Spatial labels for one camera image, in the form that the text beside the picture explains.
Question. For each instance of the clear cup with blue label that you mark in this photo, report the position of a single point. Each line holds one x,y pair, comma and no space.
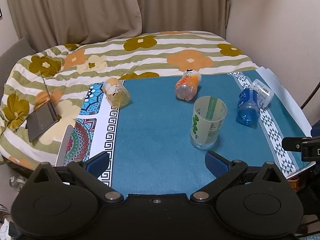
247,107

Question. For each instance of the floral striped blanket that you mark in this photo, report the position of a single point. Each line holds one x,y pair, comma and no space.
155,55

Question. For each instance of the clear cup with orange label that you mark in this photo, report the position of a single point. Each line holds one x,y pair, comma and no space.
187,86

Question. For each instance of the mandala patterned cloth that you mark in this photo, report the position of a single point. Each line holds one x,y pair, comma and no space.
85,130

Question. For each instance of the clear cup with yellow label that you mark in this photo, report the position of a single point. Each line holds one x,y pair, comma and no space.
116,92

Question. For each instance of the teal table cloth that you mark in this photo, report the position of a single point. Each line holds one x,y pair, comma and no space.
155,130

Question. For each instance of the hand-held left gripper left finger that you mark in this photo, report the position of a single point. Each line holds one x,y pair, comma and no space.
98,163

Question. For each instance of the white sheet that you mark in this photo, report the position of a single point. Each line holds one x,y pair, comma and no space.
280,85

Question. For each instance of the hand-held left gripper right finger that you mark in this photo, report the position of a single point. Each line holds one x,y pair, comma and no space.
216,163

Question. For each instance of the beige curtain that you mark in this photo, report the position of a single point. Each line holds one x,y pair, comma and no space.
100,7

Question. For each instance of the clear cup with green label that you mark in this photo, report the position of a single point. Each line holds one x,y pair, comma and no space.
208,123

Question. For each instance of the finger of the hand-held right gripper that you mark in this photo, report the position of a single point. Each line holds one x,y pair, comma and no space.
291,144

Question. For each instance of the clear cup with white label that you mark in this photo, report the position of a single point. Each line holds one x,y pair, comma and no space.
263,91

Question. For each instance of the grey pillow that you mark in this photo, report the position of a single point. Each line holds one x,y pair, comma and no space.
15,55

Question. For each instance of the orange container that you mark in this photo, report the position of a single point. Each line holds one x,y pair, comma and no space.
294,183

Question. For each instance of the dark grey laptop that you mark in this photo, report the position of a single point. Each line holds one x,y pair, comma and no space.
41,121

